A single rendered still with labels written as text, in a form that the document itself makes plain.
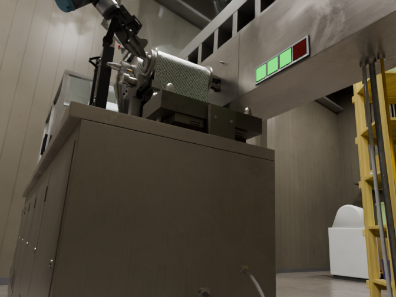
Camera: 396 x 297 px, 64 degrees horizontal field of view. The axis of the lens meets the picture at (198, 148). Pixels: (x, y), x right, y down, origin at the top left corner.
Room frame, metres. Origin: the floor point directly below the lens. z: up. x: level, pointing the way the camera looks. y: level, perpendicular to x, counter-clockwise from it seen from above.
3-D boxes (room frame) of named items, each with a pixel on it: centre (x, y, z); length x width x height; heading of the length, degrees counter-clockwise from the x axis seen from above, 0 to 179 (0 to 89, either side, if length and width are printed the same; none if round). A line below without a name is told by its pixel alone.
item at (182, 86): (1.15, 0.08, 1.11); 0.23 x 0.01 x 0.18; 119
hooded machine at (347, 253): (6.53, -3.15, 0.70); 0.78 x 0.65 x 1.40; 41
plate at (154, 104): (1.06, -0.01, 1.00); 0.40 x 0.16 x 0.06; 119
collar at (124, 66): (1.35, 0.36, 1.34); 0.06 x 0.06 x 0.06; 29
